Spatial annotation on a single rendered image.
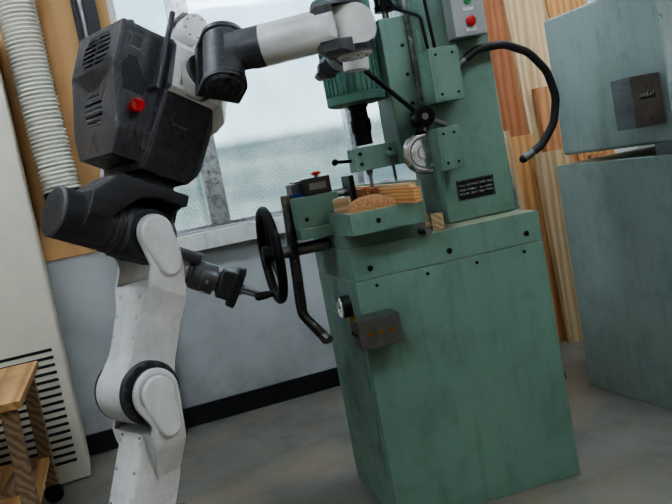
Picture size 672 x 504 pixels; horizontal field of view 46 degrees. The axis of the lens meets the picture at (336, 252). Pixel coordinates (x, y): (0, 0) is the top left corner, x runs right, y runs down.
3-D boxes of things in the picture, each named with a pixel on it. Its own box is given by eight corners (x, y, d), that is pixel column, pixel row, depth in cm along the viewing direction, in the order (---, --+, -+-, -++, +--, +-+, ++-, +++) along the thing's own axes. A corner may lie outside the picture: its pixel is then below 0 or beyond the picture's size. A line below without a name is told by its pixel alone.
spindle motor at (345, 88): (322, 113, 242) (302, 10, 239) (376, 103, 246) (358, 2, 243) (336, 106, 225) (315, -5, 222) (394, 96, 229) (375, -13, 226)
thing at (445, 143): (431, 172, 231) (424, 131, 230) (453, 168, 232) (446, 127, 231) (443, 171, 222) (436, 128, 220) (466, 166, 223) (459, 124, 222)
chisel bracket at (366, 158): (351, 178, 240) (345, 150, 239) (394, 169, 243) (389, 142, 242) (357, 177, 233) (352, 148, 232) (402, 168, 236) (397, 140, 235)
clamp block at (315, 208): (288, 228, 241) (282, 199, 240) (331, 220, 244) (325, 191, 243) (298, 230, 226) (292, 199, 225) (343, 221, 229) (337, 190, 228)
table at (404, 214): (277, 235, 263) (273, 217, 262) (364, 217, 270) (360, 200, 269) (318, 244, 204) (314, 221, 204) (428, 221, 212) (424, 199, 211)
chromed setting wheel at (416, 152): (405, 178, 229) (397, 135, 228) (444, 170, 232) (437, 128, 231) (408, 177, 226) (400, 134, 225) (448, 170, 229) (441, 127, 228)
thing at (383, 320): (352, 346, 216) (347, 318, 216) (395, 336, 219) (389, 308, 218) (361, 352, 208) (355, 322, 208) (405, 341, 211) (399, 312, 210)
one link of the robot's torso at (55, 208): (59, 235, 161) (77, 153, 165) (33, 239, 170) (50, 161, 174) (176, 266, 180) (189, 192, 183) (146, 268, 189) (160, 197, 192)
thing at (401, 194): (352, 203, 260) (350, 191, 259) (358, 202, 260) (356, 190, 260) (415, 203, 202) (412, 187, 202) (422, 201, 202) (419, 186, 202)
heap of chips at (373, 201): (342, 213, 216) (339, 199, 215) (390, 203, 219) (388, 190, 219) (351, 213, 207) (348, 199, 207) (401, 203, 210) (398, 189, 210)
